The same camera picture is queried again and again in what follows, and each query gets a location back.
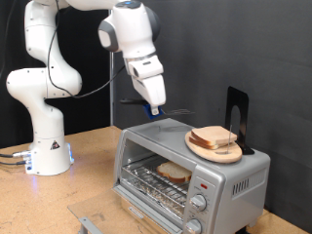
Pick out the white bread slice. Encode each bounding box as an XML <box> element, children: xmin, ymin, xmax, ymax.
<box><xmin>156</xmin><ymin>161</ymin><xmax>193</xmax><ymax>184</ymax></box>
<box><xmin>190</xmin><ymin>125</ymin><xmax>239</xmax><ymax>146</ymax></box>
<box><xmin>188</xmin><ymin>136</ymin><xmax>220</xmax><ymax>151</ymax></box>

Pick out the robot base cable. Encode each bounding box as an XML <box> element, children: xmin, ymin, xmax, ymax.
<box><xmin>0</xmin><ymin>150</ymin><xmax>32</xmax><ymax>159</ymax></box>
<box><xmin>0</xmin><ymin>160</ymin><xmax>29</xmax><ymax>167</ymax></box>

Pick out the slotted spatula with blue block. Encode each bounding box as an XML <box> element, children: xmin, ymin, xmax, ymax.
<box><xmin>119</xmin><ymin>97</ymin><xmax>196</xmax><ymax>120</ymax></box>

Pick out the silver oven knob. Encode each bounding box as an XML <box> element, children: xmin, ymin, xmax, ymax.
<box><xmin>183</xmin><ymin>218</ymin><xmax>203</xmax><ymax>234</ymax></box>
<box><xmin>189</xmin><ymin>193</ymin><xmax>209</xmax><ymax>213</ymax></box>

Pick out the metal oven rack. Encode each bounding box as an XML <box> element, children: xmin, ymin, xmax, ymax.
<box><xmin>121</xmin><ymin>155</ymin><xmax>193</xmax><ymax>216</ymax></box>

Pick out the vertical metal pole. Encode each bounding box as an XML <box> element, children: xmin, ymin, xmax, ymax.
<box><xmin>108</xmin><ymin>50</ymin><xmax>116</xmax><ymax>127</ymax></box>

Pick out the round wooden plate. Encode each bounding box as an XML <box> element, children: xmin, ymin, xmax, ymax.
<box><xmin>184</xmin><ymin>131</ymin><xmax>244</xmax><ymax>165</ymax></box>

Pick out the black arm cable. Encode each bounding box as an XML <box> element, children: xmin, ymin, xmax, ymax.
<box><xmin>47</xmin><ymin>0</ymin><xmax>127</xmax><ymax>99</ymax></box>

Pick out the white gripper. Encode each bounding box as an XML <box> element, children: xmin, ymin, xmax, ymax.
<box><xmin>131</xmin><ymin>73</ymin><xmax>168</xmax><ymax>117</ymax></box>

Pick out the silver toaster oven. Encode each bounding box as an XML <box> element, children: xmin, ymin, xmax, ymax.
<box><xmin>113</xmin><ymin>118</ymin><xmax>271</xmax><ymax>234</ymax></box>

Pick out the glass oven door with handle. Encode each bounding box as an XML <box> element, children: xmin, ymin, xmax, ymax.
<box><xmin>67</xmin><ymin>184</ymin><xmax>185</xmax><ymax>234</ymax></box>

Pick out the black metal bookend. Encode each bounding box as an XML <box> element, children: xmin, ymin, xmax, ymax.
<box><xmin>224</xmin><ymin>86</ymin><xmax>255</xmax><ymax>156</ymax></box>

